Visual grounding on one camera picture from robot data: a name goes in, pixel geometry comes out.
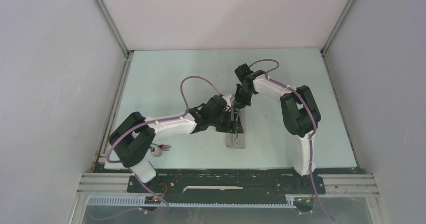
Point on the purple metallic fork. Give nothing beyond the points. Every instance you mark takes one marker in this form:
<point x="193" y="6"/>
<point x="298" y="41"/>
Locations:
<point x="162" y="147"/>

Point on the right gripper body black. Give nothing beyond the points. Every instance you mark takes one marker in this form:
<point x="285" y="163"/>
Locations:
<point x="241" y="90"/>

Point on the left aluminium frame post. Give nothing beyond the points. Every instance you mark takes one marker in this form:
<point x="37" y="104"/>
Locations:
<point x="104" y="12"/>

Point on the right aluminium frame post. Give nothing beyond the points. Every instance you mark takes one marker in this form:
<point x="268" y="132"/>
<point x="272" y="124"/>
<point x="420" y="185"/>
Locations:
<point x="337" y="26"/>

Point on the grey cloth napkin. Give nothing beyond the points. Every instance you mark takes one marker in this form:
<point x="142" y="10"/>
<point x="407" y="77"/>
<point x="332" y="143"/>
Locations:
<point x="235" y="141"/>

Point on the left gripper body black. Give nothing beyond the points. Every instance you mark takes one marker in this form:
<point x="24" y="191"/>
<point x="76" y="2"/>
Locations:
<point x="222" y="122"/>

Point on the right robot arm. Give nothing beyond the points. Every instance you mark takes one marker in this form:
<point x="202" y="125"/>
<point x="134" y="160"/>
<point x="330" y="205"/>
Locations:
<point x="298" y="106"/>

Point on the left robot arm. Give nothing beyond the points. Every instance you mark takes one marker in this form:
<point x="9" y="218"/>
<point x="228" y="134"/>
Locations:
<point x="134" y="137"/>

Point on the aluminium frame post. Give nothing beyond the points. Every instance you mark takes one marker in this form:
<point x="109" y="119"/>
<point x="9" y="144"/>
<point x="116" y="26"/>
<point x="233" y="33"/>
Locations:
<point x="104" y="12"/>
<point x="337" y="26"/>

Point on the pink handled spoon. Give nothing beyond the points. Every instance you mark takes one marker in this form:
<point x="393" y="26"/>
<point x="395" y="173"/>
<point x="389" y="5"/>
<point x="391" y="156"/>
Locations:
<point x="156" y="152"/>

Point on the white cable duct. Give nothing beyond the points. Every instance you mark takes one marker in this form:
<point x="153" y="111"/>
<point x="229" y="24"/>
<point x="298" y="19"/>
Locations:
<point x="147" y="201"/>

